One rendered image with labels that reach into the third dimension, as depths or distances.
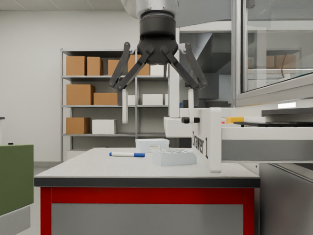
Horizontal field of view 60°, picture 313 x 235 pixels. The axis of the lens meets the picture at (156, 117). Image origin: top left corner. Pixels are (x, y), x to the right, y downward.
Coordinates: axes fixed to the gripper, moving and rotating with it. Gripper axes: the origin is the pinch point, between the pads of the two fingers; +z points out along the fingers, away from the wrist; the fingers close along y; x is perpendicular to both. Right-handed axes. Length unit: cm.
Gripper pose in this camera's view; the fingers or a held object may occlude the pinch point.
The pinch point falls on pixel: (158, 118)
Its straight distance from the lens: 56.3
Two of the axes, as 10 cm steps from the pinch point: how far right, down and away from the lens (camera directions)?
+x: 0.2, -0.1, 10.0
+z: 0.0, 10.0, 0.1
